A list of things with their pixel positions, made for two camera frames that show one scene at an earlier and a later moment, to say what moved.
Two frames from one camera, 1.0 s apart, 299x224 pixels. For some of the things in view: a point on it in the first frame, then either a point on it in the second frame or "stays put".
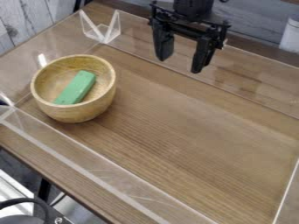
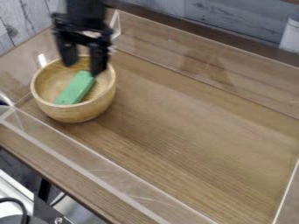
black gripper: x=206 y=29 → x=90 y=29
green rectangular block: x=76 y=87 stays put
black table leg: x=44 y=190 stays put
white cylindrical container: x=289 y=41 stays put
